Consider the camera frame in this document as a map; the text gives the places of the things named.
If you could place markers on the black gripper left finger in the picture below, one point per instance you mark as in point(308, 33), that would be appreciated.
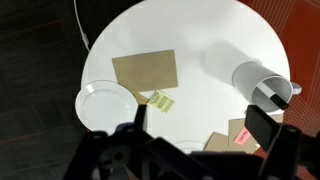
point(140, 116)

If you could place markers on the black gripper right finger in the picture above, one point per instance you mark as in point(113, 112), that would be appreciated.
point(263, 128)

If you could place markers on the white marker with black cap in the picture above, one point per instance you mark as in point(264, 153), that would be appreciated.
point(274, 97)

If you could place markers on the white ceramic mug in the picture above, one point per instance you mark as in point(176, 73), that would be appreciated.
point(248, 78)

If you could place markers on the pink sticky note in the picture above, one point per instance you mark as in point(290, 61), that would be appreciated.
point(242, 137)

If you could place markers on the brown card with pink note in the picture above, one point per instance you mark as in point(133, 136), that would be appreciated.
point(237, 125)

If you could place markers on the yellow-green paper packet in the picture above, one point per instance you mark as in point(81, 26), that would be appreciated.
point(161, 101)

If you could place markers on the white plate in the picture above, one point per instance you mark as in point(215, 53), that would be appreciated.
point(188, 145)
point(105, 106)

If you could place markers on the large brown paper envelope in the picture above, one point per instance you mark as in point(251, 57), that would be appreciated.
point(146, 70)

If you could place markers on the brown packet with pink label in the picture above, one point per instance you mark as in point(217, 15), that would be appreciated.
point(218, 143)

